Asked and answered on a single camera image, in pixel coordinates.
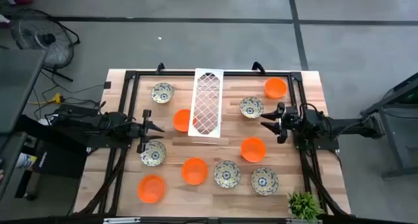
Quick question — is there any white labelled bottle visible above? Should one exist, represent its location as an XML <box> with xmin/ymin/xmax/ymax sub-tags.
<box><xmin>15</xmin><ymin>152</ymin><xmax>37</xmax><ymax>170</ymax></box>

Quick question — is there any dark grey metal stand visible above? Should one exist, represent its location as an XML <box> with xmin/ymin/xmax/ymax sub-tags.
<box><xmin>359</xmin><ymin>72</ymin><xmax>418</xmax><ymax>179</ymax></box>

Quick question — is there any silver aluminium bar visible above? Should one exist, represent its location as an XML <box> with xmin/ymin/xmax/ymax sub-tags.
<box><xmin>103</xmin><ymin>217</ymin><xmax>141</xmax><ymax>224</ymax></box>

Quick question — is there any black floor fan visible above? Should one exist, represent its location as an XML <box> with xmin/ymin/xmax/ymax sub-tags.
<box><xmin>9</xmin><ymin>8</ymin><xmax>81</xmax><ymax>83</ymax></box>

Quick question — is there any orange plastic bowl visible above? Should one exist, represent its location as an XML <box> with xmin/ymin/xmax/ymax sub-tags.
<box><xmin>181</xmin><ymin>157</ymin><xmax>209</xmax><ymax>186</ymax></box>
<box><xmin>240</xmin><ymin>136</ymin><xmax>267</xmax><ymax>163</ymax></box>
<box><xmin>137</xmin><ymin>174</ymin><xmax>167</xmax><ymax>204</ymax></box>
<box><xmin>264</xmin><ymin>77</ymin><xmax>288</xmax><ymax>100</ymax></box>
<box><xmin>172</xmin><ymin>108</ymin><xmax>199</xmax><ymax>133</ymax></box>

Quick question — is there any black case with white lettering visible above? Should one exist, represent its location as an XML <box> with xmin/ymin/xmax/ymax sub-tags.
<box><xmin>32</xmin><ymin>140</ymin><xmax>89</xmax><ymax>179</ymax></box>

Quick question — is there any blue patterned yellow bowl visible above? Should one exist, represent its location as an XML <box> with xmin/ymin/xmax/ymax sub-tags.
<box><xmin>213</xmin><ymin>160</ymin><xmax>242</xmax><ymax>189</ymax></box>
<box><xmin>150</xmin><ymin>82</ymin><xmax>175</xmax><ymax>104</ymax></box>
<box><xmin>239</xmin><ymin>96</ymin><xmax>265</xmax><ymax>120</ymax></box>
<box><xmin>140</xmin><ymin>140</ymin><xmax>167</xmax><ymax>168</ymax></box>
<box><xmin>250</xmin><ymin>167</ymin><xmax>280</xmax><ymax>197</ymax></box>

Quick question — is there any green potted plant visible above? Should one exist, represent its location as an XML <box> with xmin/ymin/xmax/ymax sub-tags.
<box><xmin>287</xmin><ymin>191</ymin><xmax>326</xmax><ymax>223</ymax></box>

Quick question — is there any yellow power cable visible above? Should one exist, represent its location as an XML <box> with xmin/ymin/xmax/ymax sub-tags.
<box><xmin>28</xmin><ymin>92</ymin><xmax>65</xmax><ymax>106</ymax></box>

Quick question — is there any grey desk top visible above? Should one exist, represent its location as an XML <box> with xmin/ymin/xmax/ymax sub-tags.
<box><xmin>0</xmin><ymin>48</ymin><xmax>46</xmax><ymax>135</ymax></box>

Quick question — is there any black frame beam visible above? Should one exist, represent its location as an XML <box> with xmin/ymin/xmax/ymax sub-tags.
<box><xmin>0</xmin><ymin>214</ymin><xmax>418</xmax><ymax>224</ymax></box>

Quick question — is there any dark grey desk panel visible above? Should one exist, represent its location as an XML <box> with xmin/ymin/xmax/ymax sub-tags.
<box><xmin>0</xmin><ymin>131</ymin><xmax>29</xmax><ymax>199</ymax></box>

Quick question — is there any white lattice shelf rack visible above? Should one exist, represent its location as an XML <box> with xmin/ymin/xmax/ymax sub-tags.
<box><xmin>187</xmin><ymin>67</ymin><xmax>225</xmax><ymax>139</ymax></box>

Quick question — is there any black aluminium table frame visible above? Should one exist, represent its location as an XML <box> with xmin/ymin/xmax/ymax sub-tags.
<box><xmin>78</xmin><ymin>69</ymin><xmax>349</xmax><ymax>217</ymax></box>

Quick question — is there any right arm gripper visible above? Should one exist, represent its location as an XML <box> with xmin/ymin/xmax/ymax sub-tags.
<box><xmin>260</xmin><ymin>102</ymin><xmax>300</xmax><ymax>144</ymax></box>

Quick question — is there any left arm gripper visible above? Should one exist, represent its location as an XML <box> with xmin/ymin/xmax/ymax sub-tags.
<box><xmin>129</xmin><ymin>108</ymin><xmax>166</xmax><ymax>154</ymax></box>

